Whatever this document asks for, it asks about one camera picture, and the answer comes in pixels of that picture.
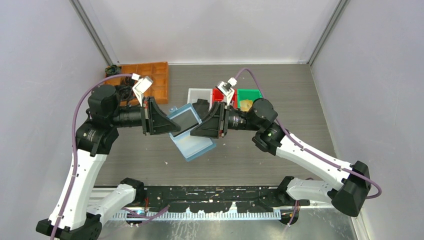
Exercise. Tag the gold cards in green bin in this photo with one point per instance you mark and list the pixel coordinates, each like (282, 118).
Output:
(245, 105)

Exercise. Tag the orange compartment tray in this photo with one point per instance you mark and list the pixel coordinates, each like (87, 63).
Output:
(157, 71)

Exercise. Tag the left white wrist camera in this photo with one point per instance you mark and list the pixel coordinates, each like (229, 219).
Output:
(141, 85)

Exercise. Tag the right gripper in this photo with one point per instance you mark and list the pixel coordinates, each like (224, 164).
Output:
(216, 123)

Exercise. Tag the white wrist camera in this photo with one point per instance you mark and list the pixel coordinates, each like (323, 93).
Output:
(141, 85)
(227, 90)

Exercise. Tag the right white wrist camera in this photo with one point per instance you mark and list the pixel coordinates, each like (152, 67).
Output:
(227, 90)

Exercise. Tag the green plastic bin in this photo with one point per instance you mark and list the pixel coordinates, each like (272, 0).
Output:
(248, 94)

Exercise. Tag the red plastic bin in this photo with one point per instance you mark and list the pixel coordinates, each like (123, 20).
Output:
(217, 96)

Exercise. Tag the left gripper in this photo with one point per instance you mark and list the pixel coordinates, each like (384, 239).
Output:
(154, 120)

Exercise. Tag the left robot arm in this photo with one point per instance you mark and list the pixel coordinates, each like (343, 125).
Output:
(72, 217)

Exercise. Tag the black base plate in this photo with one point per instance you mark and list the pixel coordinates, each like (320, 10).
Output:
(212, 199)

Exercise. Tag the aluminium rail frame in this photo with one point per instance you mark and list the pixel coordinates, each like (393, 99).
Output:
(163, 214)

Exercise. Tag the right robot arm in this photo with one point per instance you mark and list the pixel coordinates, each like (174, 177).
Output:
(342, 184)

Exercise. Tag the blue leather card holder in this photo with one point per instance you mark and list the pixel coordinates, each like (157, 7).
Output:
(191, 147)

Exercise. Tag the white plastic bin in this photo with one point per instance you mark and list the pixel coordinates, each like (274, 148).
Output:
(194, 94)

